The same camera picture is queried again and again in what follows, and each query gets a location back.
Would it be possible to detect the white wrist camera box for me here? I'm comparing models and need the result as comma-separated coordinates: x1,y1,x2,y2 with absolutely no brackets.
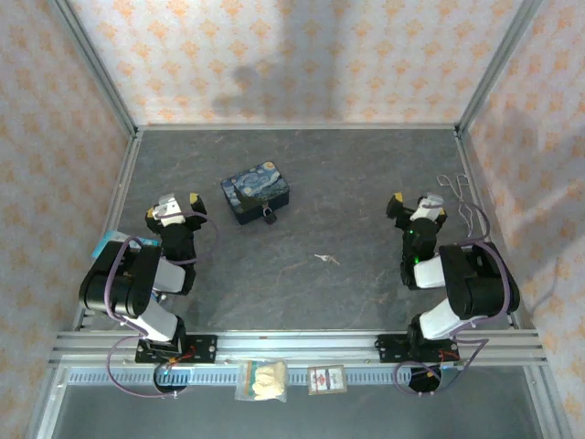
409,193,445,223
154,192,186,228

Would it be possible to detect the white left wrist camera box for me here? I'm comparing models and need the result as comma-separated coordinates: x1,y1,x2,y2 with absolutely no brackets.
154,192,186,228

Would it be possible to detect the starry night print tin box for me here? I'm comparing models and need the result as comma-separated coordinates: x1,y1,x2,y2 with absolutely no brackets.
220,160,293,226

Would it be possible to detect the bent metal wire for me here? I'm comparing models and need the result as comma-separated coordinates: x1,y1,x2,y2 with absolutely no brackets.
436,172,479,232

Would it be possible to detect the small red and white packet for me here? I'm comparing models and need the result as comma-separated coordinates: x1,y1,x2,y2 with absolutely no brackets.
306,364,348,397

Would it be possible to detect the blue snack packet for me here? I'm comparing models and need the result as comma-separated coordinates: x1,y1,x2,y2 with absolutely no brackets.
90,230,162,262

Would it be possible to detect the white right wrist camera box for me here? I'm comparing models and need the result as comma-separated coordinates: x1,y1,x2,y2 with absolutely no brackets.
409,193,445,223

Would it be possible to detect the clear bag of pale pieces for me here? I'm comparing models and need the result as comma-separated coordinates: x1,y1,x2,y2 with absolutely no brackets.
234,359,289,404

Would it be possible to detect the aluminium extrusion frame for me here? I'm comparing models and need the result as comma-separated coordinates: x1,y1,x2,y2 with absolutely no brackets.
25,0,569,439

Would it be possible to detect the slotted grey cable duct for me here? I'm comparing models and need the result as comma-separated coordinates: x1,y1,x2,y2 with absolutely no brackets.
63,367,531,388

